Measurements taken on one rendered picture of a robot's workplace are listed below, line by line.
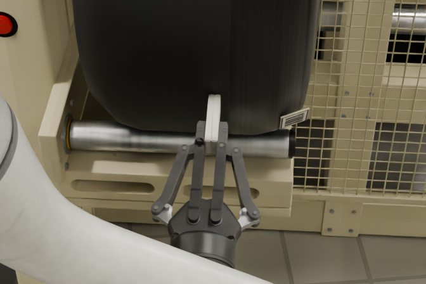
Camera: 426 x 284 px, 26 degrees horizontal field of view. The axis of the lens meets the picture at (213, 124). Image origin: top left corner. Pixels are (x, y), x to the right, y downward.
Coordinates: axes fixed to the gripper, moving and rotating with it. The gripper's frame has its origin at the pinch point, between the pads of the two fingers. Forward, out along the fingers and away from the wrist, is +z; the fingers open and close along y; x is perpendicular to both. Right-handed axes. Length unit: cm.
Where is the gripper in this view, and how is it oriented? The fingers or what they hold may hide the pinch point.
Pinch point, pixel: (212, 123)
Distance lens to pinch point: 114.2
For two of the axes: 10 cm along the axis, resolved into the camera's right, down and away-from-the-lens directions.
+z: 0.7, -8.3, 5.5
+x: 0.1, 5.5, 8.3
